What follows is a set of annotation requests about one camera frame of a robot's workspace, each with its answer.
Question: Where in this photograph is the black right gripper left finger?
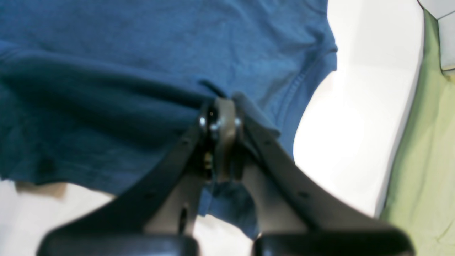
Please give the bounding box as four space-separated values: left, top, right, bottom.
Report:
37 100 220 256

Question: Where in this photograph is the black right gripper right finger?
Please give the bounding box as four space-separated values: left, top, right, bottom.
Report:
215 98 415 256

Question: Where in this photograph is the dark blue t-shirt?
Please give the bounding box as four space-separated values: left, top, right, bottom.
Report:
0 0 338 239

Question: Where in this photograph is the green cloth beside table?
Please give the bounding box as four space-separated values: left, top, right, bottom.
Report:
380 10 455 256

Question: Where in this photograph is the grey bin at left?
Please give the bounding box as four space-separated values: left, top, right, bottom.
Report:
419 0 455 75

